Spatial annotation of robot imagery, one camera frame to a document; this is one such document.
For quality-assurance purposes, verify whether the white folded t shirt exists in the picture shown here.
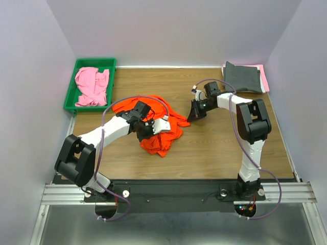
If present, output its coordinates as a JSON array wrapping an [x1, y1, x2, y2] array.
[[221, 64, 226, 77]]

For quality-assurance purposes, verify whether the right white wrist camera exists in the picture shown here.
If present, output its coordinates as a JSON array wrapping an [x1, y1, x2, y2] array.
[[191, 85, 206, 101]]

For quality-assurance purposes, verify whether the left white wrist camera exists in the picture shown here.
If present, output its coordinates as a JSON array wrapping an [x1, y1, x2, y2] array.
[[152, 118, 171, 135]]

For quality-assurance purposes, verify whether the green plastic bin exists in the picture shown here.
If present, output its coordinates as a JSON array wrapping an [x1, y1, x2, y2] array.
[[63, 57, 116, 113]]

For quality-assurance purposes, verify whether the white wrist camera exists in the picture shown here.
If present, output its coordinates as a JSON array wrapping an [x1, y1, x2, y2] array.
[[191, 85, 206, 101], [152, 118, 171, 135]]

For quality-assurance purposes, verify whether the aluminium rail frame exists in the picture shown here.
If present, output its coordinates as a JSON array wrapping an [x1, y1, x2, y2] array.
[[32, 110, 326, 244]]

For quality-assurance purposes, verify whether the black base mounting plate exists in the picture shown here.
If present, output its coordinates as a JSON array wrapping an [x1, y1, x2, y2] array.
[[84, 179, 266, 213]]

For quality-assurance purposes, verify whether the pink crumpled t shirt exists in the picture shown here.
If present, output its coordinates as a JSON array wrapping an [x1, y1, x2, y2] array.
[[75, 67, 110, 107]]

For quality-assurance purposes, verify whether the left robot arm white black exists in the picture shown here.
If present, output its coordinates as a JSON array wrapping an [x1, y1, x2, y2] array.
[[54, 101, 154, 201]]

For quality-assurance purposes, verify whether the pink folded t shirt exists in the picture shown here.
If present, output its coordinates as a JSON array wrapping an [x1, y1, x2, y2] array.
[[257, 64, 270, 93]]

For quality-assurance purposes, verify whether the orange t shirt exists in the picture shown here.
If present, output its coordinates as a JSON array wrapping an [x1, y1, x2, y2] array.
[[112, 94, 191, 158]]

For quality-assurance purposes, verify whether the dark grey folded t shirt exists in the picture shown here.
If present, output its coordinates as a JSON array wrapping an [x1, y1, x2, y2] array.
[[223, 61, 263, 93]]

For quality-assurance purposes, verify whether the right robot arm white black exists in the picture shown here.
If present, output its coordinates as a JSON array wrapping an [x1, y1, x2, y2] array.
[[187, 79, 272, 199]]

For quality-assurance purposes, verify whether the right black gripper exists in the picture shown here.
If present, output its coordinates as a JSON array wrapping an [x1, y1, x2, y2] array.
[[187, 98, 216, 122]]

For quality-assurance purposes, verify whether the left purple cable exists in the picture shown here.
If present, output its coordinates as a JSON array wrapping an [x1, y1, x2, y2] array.
[[93, 94, 170, 222]]

